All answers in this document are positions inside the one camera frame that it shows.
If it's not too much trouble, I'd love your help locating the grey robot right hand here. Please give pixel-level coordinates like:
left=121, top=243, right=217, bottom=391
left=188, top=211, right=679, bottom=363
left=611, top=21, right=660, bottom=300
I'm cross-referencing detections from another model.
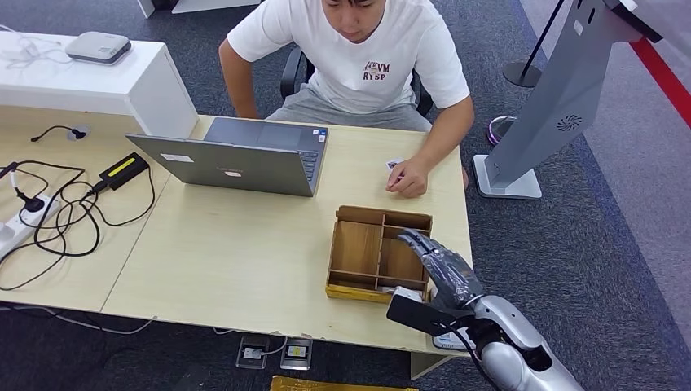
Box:
left=396, top=228, right=486, bottom=312

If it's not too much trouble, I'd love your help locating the person's left hand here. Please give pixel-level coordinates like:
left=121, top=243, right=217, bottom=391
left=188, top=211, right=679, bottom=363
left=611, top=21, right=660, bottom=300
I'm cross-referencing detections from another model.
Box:
left=385, top=156, right=431, bottom=199

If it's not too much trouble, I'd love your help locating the person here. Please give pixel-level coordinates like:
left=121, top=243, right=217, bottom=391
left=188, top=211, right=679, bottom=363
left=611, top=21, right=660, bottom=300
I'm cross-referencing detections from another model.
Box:
left=218, top=0, right=476, bottom=199

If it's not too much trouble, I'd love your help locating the grey card reader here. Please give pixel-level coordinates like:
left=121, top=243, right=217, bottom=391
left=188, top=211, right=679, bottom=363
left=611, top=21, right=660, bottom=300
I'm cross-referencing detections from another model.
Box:
left=64, top=31, right=132, bottom=66

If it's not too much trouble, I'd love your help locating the wooden organizer box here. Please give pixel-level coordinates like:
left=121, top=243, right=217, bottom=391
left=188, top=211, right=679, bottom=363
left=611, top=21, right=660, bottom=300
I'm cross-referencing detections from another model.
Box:
left=324, top=205, right=434, bottom=305

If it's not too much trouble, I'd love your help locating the black office chair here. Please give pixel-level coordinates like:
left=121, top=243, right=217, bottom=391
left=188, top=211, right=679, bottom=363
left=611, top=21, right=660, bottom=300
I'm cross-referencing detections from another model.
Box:
left=279, top=46, right=436, bottom=119

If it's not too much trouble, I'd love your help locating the yellow taped cardboard box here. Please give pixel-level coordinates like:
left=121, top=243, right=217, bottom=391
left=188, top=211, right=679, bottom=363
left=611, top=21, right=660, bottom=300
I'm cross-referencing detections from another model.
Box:
left=268, top=376, right=420, bottom=391

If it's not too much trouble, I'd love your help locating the grey laptop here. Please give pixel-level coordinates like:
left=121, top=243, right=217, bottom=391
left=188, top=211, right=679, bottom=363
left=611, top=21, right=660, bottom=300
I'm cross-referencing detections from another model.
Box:
left=125, top=116, right=330, bottom=199

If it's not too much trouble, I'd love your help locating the grey kiosk stand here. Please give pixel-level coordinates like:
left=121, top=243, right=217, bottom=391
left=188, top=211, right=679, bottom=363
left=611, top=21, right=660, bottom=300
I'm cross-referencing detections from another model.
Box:
left=472, top=0, right=691, bottom=200

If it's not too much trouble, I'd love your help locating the metal floor socket box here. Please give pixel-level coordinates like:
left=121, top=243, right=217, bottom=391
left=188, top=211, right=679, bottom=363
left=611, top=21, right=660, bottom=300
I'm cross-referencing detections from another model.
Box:
left=279, top=337, right=314, bottom=371
left=235, top=334, right=271, bottom=371

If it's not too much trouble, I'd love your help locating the white furniture panel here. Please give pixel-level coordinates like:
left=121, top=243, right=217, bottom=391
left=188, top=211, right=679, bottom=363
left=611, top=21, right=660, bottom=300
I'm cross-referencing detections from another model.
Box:
left=135, top=0, right=262, bottom=20

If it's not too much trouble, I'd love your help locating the red barrier belt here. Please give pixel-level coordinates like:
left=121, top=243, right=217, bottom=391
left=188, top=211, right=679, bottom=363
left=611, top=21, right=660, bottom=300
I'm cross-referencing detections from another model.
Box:
left=630, top=37, right=691, bottom=130

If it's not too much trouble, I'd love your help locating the black adapter with yellow label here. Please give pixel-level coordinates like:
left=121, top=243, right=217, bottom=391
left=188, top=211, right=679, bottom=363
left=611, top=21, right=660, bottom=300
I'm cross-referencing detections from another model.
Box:
left=98, top=152, right=150, bottom=191

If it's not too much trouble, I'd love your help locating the white raised counter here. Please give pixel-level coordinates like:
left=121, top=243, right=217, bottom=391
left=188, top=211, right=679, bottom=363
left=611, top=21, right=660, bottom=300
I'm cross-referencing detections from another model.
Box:
left=0, top=31, right=199, bottom=140

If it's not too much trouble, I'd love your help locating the black plug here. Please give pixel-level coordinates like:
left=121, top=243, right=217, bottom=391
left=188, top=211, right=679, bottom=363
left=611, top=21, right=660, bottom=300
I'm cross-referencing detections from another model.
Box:
left=14, top=187, right=46, bottom=213

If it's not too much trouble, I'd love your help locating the white power strip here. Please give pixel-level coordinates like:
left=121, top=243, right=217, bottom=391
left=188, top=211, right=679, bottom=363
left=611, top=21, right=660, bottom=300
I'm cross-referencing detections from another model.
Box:
left=0, top=194, right=61, bottom=260

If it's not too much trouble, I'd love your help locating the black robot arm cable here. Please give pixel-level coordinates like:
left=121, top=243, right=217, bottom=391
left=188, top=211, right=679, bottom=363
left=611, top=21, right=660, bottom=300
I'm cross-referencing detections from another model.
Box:
left=439, top=323, right=500, bottom=391

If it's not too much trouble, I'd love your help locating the purple round ring base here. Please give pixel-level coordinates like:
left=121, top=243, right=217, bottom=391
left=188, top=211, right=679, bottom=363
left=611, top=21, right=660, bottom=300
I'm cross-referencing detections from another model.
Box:
left=487, top=114, right=518, bottom=147

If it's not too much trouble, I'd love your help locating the black stanchion post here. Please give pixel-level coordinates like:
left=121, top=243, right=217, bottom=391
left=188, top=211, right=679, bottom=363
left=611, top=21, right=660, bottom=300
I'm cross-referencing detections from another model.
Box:
left=503, top=0, right=566, bottom=89

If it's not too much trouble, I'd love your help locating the thin black adapter cable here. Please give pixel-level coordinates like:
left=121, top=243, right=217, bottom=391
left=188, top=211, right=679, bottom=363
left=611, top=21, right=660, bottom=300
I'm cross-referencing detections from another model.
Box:
left=54, top=165, right=157, bottom=229

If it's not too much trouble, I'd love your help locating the short black cable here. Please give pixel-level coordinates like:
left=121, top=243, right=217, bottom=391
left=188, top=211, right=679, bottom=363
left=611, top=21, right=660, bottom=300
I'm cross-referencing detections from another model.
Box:
left=29, top=125, right=87, bottom=143

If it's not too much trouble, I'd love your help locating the white floor cable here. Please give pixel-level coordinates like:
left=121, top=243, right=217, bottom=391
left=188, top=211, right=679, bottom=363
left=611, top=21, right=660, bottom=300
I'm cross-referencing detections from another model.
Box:
left=0, top=303, right=156, bottom=336

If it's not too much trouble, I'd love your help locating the thick black power cable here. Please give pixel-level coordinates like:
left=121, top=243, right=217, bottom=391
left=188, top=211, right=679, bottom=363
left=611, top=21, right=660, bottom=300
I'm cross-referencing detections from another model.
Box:
left=0, top=160, right=102, bottom=292

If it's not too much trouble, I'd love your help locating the white cable bundle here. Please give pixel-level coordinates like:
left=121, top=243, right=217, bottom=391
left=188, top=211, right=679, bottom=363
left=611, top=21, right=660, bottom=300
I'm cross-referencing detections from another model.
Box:
left=0, top=24, right=73, bottom=70

